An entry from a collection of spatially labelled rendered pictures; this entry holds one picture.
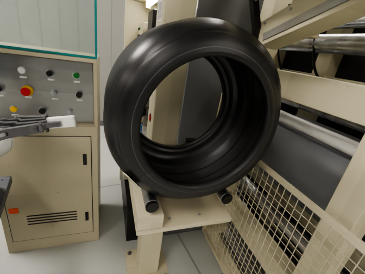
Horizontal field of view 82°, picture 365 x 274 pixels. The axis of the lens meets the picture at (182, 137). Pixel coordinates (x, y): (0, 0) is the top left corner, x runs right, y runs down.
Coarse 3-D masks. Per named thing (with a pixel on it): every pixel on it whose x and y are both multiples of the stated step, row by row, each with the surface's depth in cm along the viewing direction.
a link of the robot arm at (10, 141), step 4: (4, 140) 87; (8, 140) 88; (12, 140) 91; (0, 144) 85; (4, 144) 87; (8, 144) 89; (12, 144) 92; (0, 148) 86; (4, 148) 88; (8, 148) 89; (0, 152) 87; (4, 152) 89; (0, 156) 88
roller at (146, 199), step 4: (144, 192) 72; (148, 192) 71; (144, 196) 70; (148, 196) 69; (152, 196) 69; (144, 200) 69; (148, 200) 68; (152, 200) 68; (156, 200) 69; (144, 204) 68; (148, 204) 67; (152, 204) 67; (156, 204) 68; (148, 208) 67; (152, 208) 68; (156, 208) 68; (148, 212) 68; (152, 212) 68
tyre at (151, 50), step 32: (160, 32) 50; (192, 32) 50; (224, 32) 52; (128, 64) 50; (160, 64) 49; (224, 64) 83; (256, 64) 57; (128, 96) 50; (224, 96) 90; (256, 96) 80; (128, 128) 53; (224, 128) 96; (256, 128) 81; (128, 160) 57; (160, 160) 90; (192, 160) 94; (224, 160) 88; (256, 160) 72; (160, 192) 65; (192, 192) 69
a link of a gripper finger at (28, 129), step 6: (18, 126) 53; (24, 126) 53; (30, 126) 53; (36, 126) 54; (0, 132) 50; (12, 132) 52; (18, 132) 52; (24, 132) 53; (30, 132) 54; (36, 132) 54; (42, 132) 55; (0, 138) 50; (6, 138) 51
